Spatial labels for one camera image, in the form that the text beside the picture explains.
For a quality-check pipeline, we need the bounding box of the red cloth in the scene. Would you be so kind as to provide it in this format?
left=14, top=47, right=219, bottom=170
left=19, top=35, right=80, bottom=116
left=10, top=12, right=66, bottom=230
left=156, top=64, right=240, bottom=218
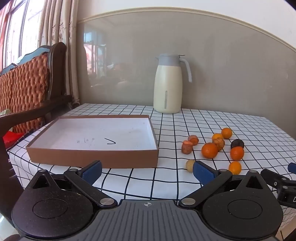
left=3, top=131, right=20, bottom=143

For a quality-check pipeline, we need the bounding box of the dark shrivelled fruit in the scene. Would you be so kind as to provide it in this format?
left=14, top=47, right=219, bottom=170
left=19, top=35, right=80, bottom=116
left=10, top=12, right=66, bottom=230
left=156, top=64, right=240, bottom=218
left=231, top=139, right=245, bottom=150

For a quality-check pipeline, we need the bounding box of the brown cardboard box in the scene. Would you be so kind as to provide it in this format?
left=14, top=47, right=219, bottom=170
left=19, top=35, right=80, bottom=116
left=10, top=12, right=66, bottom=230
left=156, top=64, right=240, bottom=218
left=26, top=114, right=159, bottom=169

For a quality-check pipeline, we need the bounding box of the large orange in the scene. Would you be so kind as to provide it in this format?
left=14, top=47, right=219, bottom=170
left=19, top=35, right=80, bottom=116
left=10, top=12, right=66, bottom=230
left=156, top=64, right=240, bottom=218
left=201, top=142, right=219, bottom=159

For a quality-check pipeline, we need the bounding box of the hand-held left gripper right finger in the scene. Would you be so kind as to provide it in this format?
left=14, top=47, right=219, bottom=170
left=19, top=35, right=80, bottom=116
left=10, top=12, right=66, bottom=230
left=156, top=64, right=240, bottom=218
left=178, top=160, right=269, bottom=208

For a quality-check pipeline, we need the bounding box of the window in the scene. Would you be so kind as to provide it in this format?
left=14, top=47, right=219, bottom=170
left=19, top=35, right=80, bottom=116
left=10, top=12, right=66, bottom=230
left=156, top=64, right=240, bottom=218
left=0, top=0, right=44, bottom=70

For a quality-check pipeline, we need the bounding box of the cream thermos jug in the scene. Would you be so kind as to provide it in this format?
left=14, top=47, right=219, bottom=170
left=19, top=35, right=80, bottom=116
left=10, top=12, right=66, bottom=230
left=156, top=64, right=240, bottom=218
left=153, top=54, right=193, bottom=114

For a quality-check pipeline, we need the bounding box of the white checked tablecloth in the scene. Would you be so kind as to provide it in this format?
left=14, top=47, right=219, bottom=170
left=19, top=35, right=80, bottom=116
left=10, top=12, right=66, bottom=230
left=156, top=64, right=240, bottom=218
left=6, top=103, right=296, bottom=241

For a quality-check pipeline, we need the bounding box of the wooden sofa with tufted cushion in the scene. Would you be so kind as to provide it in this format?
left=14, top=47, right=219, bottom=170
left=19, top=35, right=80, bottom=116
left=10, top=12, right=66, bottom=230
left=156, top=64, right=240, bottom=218
left=0, top=42, right=80, bottom=234

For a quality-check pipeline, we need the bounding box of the brown shrivelled orange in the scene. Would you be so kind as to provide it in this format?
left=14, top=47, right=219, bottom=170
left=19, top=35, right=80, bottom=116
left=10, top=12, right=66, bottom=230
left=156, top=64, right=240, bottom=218
left=212, top=138, right=225, bottom=151

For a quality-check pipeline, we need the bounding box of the beige embroidered curtain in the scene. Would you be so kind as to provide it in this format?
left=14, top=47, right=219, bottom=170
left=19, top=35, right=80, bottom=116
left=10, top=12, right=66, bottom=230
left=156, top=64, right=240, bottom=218
left=38, top=0, right=80, bottom=108

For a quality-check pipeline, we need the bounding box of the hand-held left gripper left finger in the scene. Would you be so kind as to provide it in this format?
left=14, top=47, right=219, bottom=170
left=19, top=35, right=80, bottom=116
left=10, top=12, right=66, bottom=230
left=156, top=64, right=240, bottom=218
left=28, top=160, right=118, bottom=208

